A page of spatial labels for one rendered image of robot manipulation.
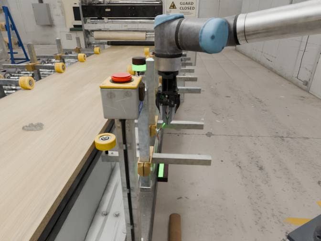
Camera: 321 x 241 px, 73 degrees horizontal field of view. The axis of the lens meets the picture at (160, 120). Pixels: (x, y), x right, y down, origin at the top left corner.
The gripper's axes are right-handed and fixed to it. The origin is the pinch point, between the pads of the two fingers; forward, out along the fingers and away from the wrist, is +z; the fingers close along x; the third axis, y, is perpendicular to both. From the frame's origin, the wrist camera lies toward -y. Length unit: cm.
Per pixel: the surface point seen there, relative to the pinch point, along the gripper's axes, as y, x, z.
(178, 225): -25, 8, 90
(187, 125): -19.7, 9.2, 11.6
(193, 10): -269, 25, -42
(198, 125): -19.7, 14.7, 11.5
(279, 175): -90, 101, 97
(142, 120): 9.6, -8.3, -4.4
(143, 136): 9.6, -8.0, 1.6
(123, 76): 34.9, -7.4, -26.2
